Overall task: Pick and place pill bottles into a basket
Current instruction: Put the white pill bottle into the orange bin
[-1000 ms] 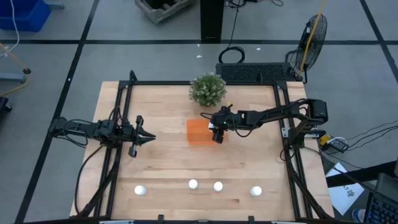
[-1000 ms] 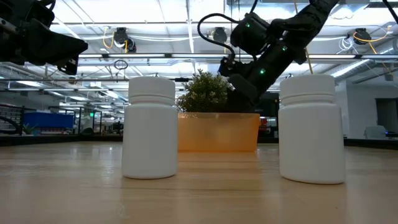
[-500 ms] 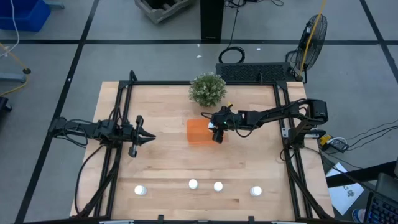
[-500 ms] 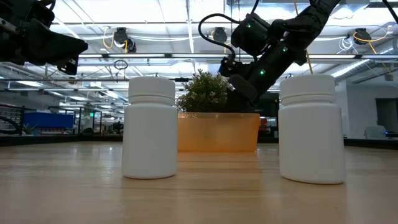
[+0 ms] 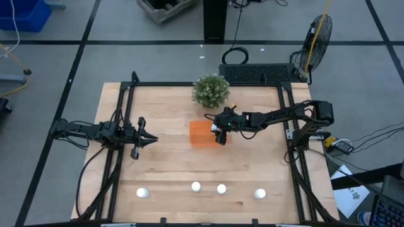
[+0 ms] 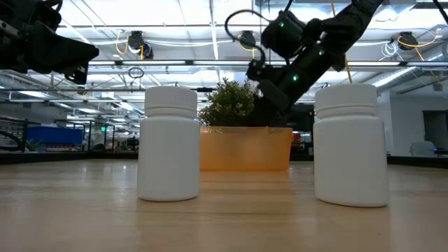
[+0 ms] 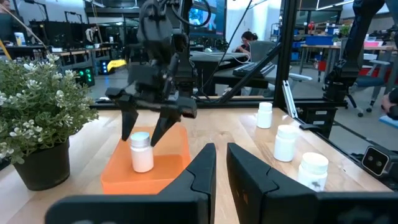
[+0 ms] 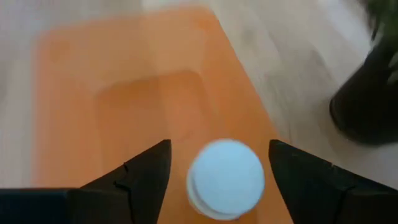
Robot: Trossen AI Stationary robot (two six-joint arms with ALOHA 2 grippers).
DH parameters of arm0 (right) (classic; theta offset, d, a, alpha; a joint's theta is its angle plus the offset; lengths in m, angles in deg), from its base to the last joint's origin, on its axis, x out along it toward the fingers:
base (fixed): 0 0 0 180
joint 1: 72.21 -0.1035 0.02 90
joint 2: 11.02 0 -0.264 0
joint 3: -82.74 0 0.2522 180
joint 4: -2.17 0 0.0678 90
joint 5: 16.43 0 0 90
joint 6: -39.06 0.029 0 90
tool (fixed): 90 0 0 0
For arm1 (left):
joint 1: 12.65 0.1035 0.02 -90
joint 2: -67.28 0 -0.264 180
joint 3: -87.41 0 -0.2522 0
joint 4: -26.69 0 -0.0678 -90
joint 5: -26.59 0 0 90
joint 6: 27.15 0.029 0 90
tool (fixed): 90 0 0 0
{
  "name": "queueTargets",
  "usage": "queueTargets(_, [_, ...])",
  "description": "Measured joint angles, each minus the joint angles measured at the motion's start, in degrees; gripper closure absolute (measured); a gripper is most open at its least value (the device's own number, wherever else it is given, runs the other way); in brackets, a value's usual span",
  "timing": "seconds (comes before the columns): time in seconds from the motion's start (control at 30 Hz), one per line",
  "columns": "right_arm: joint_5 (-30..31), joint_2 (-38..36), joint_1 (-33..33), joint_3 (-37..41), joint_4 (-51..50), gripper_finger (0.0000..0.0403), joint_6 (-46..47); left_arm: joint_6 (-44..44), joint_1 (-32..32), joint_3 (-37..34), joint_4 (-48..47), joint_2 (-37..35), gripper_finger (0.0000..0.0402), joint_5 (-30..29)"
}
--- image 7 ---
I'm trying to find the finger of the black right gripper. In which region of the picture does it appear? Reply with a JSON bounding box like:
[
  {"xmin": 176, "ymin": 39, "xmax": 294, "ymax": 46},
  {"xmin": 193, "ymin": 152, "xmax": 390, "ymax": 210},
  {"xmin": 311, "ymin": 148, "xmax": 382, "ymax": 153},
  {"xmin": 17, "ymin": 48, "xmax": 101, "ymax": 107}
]
[
  {"xmin": 150, "ymin": 105, "xmax": 183, "ymax": 147},
  {"xmin": 119, "ymin": 95, "xmax": 139, "ymax": 142}
]

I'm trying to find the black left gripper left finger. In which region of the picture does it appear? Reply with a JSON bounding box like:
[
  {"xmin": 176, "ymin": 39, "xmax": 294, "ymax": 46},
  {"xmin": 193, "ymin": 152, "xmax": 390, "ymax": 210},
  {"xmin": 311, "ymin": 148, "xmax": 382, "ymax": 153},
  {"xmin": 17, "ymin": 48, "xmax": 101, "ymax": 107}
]
[{"xmin": 45, "ymin": 142, "xmax": 218, "ymax": 224}]

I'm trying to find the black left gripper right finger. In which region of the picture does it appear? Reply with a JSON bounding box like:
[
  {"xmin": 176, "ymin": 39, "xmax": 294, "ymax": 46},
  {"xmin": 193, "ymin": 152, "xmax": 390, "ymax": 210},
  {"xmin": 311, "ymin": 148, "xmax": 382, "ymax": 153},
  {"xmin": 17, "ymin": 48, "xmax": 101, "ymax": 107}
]
[{"xmin": 226, "ymin": 142, "xmax": 398, "ymax": 224}]

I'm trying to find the orange plastic basket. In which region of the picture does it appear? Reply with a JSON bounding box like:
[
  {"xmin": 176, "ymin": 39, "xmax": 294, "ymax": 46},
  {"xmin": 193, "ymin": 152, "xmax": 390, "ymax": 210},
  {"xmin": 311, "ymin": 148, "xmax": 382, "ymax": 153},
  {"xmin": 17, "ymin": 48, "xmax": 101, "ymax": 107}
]
[{"xmin": 99, "ymin": 124, "xmax": 192, "ymax": 196}]

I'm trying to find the yellow tape tag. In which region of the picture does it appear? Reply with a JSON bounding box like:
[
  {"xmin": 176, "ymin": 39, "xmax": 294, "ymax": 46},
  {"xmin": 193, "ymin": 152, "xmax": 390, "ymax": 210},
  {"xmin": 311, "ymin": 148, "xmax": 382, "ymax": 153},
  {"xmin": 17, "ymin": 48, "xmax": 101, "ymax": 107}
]
[{"xmin": 107, "ymin": 58, "xmax": 127, "ymax": 72}]

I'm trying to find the computer with green lights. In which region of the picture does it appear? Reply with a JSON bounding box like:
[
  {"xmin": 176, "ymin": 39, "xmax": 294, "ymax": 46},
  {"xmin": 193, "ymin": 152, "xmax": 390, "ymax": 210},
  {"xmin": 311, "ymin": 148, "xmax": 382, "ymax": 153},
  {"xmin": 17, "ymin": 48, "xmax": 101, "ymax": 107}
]
[{"xmin": 74, "ymin": 67, "xmax": 96, "ymax": 88}]

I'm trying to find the black desk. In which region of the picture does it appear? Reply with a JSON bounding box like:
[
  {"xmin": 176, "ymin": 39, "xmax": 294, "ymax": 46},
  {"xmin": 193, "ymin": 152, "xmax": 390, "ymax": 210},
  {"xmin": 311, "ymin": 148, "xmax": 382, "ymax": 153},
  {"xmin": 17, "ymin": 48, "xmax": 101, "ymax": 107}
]
[{"xmin": 189, "ymin": 51, "xmax": 270, "ymax": 96}]

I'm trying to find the standing person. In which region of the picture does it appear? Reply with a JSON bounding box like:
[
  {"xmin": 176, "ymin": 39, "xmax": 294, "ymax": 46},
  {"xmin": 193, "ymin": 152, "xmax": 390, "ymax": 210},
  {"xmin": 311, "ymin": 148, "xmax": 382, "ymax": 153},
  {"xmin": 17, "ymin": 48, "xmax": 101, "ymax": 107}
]
[{"xmin": 85, "ymin": 24, "xmax": 99, "ymax": 45}]

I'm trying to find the potted white-flowered green plant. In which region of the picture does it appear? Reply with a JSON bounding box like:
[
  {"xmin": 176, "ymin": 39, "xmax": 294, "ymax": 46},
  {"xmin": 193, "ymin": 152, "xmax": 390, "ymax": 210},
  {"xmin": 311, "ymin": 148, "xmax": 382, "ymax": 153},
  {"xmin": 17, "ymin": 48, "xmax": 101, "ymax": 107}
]
[{"xmin": 0, "ymin": 53, "xmax": 100, "ymax": 191}]

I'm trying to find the black computer keyboard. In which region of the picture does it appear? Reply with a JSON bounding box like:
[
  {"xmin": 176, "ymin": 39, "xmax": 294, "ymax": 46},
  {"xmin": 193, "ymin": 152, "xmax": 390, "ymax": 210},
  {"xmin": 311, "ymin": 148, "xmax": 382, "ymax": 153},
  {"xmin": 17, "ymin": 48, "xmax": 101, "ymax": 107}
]
[{"xmin": 232, "ymin": 61, "xmax": 276, "ymax": 78}]

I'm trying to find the black control box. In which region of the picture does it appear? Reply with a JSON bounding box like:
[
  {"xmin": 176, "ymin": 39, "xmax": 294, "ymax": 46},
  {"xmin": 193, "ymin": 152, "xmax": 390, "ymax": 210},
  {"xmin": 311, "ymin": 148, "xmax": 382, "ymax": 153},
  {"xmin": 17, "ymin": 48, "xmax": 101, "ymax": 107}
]
[{"xmin": 298, "ymin": 107, "xmax": 338, "ymax": 138}]

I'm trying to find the seated person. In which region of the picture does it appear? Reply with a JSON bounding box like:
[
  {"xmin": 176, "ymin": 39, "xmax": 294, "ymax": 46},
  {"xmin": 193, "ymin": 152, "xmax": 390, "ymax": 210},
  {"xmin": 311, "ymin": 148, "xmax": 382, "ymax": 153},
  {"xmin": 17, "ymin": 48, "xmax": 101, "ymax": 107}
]
[{"xmin": 234, "ymin": 30, "xmax": 259, "ymax": 54}]

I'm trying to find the grey office chair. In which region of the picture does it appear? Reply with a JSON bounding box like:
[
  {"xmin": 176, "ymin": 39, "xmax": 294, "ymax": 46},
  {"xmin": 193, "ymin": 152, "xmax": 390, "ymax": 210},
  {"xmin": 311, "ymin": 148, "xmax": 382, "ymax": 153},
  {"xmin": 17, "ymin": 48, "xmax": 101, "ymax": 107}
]
[{"xmin": 249, "ymin": 40, "xmax": 313, "ymax": 96}]

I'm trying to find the person's hand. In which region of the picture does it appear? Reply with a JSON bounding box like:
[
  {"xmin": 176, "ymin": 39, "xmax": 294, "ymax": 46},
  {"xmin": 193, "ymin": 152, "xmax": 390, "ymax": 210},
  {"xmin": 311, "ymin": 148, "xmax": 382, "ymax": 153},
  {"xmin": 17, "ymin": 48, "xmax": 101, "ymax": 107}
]
[{"xmin": 381, "ymin": 88, "xmax": 398, "ymax": 121}]

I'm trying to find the blue office chair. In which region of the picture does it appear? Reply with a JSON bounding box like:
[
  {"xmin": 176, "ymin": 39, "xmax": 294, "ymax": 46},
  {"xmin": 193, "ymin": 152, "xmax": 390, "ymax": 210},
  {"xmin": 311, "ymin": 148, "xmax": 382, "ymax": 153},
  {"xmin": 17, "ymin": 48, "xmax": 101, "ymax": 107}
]
[{"xmin": 346, "ymin": 52, "xmax": 393, "ymax": 118}]

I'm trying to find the blue storage crate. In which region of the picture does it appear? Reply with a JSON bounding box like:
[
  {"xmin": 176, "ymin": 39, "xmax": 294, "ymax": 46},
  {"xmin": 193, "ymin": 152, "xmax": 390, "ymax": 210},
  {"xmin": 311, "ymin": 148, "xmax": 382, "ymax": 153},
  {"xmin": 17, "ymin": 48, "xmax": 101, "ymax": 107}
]
[{"xmin": 305, "ymin": 35, "xmax": 335, "ymax": 47}]

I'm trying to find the large wall screen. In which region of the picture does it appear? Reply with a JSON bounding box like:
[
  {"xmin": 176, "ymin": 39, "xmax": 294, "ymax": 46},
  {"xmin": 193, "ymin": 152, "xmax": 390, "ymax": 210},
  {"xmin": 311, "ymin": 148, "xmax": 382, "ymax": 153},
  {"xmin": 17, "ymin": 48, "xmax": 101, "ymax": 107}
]
[{"xmin": 188, "ymin": 0, "xmax": 226, "ymax": 37}]

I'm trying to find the black table-level camera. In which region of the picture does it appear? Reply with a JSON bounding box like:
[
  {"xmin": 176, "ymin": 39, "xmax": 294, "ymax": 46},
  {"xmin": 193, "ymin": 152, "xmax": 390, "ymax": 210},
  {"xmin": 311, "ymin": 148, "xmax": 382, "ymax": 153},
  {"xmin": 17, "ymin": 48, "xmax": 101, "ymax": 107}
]
[{"xmin": 361, "ymin": 145, "xmax": 398, "ymax": 187}]

